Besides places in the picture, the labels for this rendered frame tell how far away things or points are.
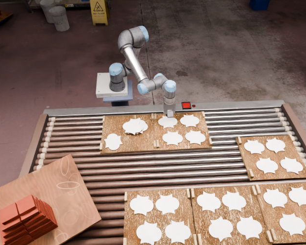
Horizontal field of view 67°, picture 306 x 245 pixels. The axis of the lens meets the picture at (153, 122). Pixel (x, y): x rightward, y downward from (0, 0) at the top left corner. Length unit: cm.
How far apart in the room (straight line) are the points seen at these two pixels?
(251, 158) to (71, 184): 122
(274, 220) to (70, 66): 357
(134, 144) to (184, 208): 58
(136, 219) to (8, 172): 197
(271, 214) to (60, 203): 124
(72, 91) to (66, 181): 230
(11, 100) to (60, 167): 242
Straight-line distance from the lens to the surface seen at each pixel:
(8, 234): 133
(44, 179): 162
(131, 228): 149
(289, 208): 173
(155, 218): 150
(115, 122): 189
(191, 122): 187
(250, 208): 163
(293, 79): 428
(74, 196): 151
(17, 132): 345
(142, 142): 175
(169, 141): 174
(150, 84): 159
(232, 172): 173
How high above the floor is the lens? 237
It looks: 50 degrees down
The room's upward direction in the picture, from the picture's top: straight up
